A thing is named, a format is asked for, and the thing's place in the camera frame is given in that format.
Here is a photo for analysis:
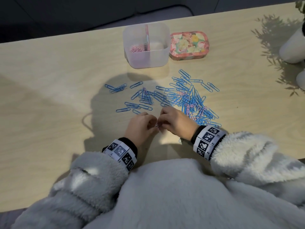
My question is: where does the person's left forearm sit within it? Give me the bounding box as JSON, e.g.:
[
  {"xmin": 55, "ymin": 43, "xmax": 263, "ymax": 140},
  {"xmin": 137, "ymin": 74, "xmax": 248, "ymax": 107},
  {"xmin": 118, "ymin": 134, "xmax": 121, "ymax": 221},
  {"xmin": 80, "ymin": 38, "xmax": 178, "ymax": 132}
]
[{"xmin": 12, "ymin": 151, "xmax": 138, "ymax": 229}]

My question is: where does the left wrist marker band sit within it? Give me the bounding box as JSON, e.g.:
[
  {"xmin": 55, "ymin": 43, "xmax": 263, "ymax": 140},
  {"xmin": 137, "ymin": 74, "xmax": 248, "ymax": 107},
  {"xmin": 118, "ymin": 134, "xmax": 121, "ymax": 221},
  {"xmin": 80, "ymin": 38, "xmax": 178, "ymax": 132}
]
[{"xmin": 102, "ymin": 137, "xmax": 138, "ymax": 171}]

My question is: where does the translucent divided plastic box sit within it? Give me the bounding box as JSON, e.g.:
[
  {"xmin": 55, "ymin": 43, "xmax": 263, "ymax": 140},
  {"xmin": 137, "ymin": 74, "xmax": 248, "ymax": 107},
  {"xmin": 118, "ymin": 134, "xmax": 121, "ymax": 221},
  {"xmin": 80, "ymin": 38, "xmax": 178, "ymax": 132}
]
[{"xmin": 123, "ymin": 22, "xmax": 171, "ymax": 69}]

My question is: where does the right wrist marker band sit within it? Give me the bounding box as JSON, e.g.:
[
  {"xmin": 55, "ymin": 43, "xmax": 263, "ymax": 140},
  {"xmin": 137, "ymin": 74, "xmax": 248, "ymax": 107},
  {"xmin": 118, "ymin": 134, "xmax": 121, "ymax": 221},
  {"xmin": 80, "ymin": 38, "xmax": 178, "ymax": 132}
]
[{"xmin": 191, "ymin": 125, "xmax": 227, "ymax": 161}]

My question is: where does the person's left hand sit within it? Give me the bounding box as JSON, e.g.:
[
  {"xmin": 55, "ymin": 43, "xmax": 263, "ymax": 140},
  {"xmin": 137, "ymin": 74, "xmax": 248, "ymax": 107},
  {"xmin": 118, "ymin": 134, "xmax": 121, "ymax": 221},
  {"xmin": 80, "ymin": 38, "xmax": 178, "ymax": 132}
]
[{"xmin": 124, "ymin": 112, "xmax": 159, "ymax": 149}]

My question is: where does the grey high-back sofa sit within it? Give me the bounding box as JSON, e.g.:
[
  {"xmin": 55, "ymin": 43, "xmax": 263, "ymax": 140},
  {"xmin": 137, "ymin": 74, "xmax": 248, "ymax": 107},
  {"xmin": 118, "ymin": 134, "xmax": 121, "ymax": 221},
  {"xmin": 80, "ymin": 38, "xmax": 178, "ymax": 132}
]
[{"xmin": 0, "ymin": 0, "xmax": 305, "ymax": 44}]

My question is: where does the pink floral tin lid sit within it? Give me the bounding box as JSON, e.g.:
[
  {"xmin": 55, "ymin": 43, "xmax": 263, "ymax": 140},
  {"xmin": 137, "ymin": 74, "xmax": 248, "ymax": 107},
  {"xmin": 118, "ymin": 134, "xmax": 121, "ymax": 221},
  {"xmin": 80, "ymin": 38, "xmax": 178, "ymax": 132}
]
[{"xmin": 169, "ymin": 31, "xmax": 211, "ymax": 61}]

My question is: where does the person's right hand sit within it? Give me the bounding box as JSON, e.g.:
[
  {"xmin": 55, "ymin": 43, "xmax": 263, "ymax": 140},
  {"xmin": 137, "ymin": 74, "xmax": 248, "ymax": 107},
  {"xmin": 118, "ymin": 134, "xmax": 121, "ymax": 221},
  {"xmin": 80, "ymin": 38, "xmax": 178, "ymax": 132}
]
[{"xmin": 159, "ymin": 107, "xmax": 200, "ymax": 141}]

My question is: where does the cluster of blue paper clips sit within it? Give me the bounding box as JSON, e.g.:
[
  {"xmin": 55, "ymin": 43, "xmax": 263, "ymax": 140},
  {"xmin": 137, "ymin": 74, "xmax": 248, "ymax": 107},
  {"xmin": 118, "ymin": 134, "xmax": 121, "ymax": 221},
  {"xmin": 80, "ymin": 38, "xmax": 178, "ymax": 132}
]
[
  {"xmin": 105, "ymin": 81, "xmax": 155, "ymax": 115},
  {"xmin": 155, "ymin": 69, "xmax": 222, "ymax": 143}
]

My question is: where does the wrist marker band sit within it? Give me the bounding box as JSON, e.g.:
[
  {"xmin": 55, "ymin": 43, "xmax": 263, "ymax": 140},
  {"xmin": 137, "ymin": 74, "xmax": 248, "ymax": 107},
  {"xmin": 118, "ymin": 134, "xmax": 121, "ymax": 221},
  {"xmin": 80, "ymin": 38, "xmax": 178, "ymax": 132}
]
[
  {"xmin": 102, "ymin": 137, "xmax": 138, "ymax": 171},
  {"xmin": 191, "ymin": 125, "xmax": 227, "ymax": 161}
]

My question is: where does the person's right forearm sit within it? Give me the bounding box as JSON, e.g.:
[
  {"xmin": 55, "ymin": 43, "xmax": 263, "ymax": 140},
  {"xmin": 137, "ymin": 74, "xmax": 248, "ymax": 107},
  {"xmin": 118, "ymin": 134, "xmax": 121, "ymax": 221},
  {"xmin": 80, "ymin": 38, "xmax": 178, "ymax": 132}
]
[{"xmin": 211, "ymin": 132, "xmax": 305, "ymax": 208}]

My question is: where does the green plant in white pot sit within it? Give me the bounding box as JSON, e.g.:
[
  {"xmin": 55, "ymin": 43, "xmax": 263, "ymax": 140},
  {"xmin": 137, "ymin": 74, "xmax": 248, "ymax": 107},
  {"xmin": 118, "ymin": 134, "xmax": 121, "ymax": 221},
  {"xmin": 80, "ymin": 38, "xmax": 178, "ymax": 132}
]
[
  {"xmin": 296, "ymin": 70, "xmax": 305, "ymax": 90},
  {"xmin": 279, "ymin": 0, "xmax": 305, "ymax": 64}
]

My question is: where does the person's white fleece torso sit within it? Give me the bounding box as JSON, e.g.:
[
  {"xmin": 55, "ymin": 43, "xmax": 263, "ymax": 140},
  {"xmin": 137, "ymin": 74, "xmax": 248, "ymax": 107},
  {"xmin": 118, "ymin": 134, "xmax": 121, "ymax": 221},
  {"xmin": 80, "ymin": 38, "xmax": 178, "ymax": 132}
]
[{"xmin": 83, "ymin": 158, "xmax": 305, "ymax": 229}]

